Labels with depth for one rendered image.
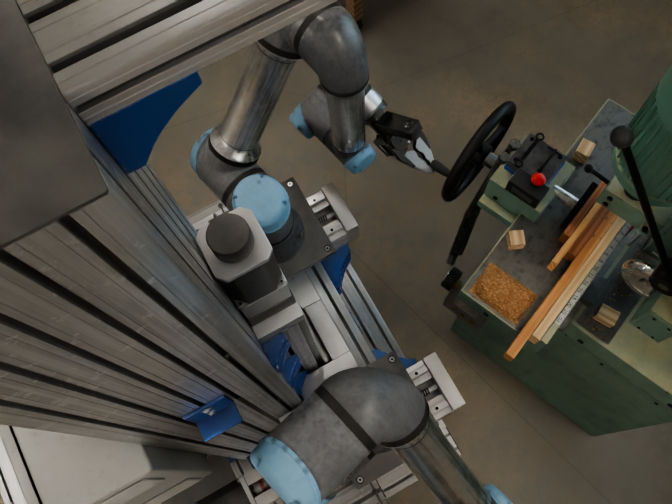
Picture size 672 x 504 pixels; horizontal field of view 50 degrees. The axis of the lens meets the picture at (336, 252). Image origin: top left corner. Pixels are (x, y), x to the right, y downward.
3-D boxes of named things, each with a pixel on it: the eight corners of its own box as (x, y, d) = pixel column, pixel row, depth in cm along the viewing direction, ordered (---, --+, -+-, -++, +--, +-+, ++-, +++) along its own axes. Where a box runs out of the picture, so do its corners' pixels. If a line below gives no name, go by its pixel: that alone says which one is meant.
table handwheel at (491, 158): (480, 153, 197) (519, 75, 173) (541, 195, 192) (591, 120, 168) (423, 214, 182) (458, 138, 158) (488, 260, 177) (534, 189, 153)
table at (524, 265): (568, 88, 177) (575, 75, 172) (677, 156, 171) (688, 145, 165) (422, 273, 165) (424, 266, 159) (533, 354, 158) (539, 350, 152)
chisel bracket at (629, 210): (610, 180, 154) (623, 163, 146) (667, 217, 151) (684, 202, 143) (591, 205, 153) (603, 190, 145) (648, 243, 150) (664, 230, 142)
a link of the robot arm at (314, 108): (312, 145, 164) (346, 111, 162) (281, 113, 167) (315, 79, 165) (322, 153, 171) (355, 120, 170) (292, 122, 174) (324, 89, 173)
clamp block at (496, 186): (518, 149, 170) (526, 132, 161) (566, 181, 167) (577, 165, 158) (482, 195, 167) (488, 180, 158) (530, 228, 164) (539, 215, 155)
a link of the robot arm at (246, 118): (218, 217, 158) (313, 8, 121) (178, 170, 162) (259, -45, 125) (257, 201, 166) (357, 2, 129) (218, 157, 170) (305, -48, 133)
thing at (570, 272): (657, 145, 165) (663, 137, 161) (664, 150, 165) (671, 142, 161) (502, 356, 152) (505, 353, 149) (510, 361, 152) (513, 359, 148)
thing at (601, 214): (618, 181, 163) (625, 173, 159) (626, 187, 163) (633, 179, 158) (562, 257, 158) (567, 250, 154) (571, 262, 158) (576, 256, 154)
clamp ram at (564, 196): (559, 181, 163) (569, 165, 155) (587, 200, 162) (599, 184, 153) (536, 210, 161) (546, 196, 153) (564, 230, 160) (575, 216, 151)
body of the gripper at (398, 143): (406, 137, 179) (373, 102, 176) (422, 133, 171) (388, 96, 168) (387, 159, 177) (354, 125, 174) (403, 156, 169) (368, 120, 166)
